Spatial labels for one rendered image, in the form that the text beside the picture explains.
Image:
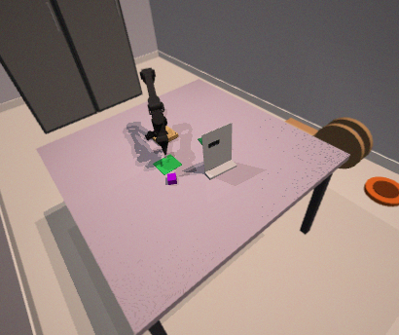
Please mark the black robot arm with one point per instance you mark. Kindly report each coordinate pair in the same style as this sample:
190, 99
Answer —
154, 104

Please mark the green translucent square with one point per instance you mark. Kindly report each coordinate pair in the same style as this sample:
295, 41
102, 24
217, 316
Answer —
167, 165

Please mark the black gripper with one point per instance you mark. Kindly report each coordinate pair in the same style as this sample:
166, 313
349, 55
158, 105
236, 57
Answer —
162, 137

